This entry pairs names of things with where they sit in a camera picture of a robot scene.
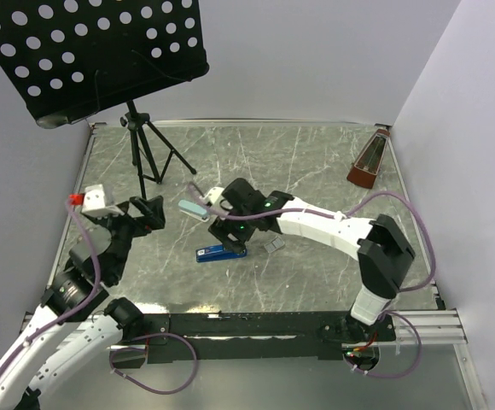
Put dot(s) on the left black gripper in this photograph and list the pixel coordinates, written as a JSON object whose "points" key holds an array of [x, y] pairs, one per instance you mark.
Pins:
{"points": [[151, 208]]}

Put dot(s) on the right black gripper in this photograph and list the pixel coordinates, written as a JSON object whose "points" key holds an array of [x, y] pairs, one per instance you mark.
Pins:
{"points": [[223, 229]]}

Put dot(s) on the staple strip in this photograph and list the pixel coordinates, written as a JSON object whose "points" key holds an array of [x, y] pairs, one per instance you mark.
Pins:
{"points": [[274, 245]]}

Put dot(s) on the blue black stapler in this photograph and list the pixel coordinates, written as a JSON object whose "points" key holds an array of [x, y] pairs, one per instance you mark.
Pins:
{"points": [[217, 253]]}

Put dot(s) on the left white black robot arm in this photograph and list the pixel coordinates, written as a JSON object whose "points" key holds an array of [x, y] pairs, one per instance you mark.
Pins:
{"points": [[96, 262]]}

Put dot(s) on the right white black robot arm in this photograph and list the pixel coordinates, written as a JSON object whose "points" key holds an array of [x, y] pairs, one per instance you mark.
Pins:
{"points": [[383, 253]]}

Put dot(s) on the light blue white stapler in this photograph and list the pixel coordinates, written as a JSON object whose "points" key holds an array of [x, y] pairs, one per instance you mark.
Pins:
{"points": [[194, 210]]}

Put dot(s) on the brown wooden metronome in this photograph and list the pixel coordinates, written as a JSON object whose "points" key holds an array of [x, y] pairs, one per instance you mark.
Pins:
{"points": [[367, 165]]}

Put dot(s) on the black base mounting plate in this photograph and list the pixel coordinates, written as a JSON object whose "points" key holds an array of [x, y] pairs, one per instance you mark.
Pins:
{"points": [[239, 336]]}

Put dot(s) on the black music stand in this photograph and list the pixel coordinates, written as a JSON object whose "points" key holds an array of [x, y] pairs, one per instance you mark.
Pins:
{"points": [[70, 60]]}

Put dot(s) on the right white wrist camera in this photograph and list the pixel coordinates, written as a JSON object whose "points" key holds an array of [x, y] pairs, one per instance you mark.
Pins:
{"points": [[212, 200]]}

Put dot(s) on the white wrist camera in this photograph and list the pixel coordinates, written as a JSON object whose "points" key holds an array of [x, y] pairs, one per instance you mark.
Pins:
{"points": [[212, 200], [96, 201]]}

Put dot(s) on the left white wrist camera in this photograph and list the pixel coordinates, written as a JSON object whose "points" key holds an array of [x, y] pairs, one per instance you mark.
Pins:
{"points": [[96, 201]]}

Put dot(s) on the aluminium frame rail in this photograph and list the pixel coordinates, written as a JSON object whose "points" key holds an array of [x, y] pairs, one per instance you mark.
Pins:
{"points": [[435, 327]]}

